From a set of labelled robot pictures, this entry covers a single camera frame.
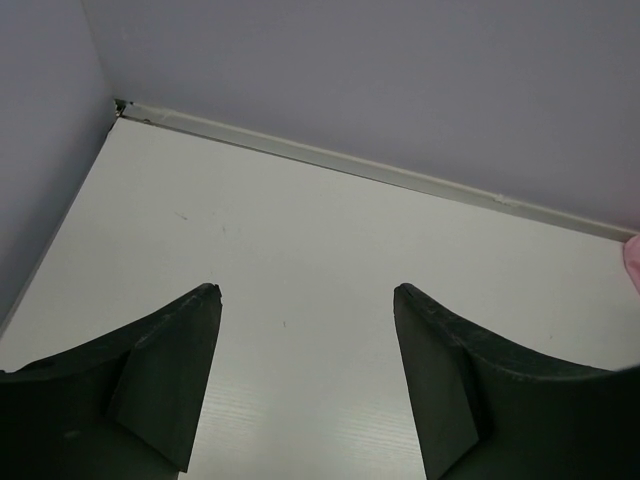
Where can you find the pink t shirt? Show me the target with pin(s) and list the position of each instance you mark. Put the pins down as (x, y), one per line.
(631, 259)

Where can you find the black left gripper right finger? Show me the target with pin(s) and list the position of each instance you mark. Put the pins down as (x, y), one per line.
(486, 407)

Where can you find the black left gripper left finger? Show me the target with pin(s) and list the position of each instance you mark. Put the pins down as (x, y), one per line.
(125, 405)

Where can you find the white table edge rail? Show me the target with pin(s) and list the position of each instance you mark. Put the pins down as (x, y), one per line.
(247, 139)

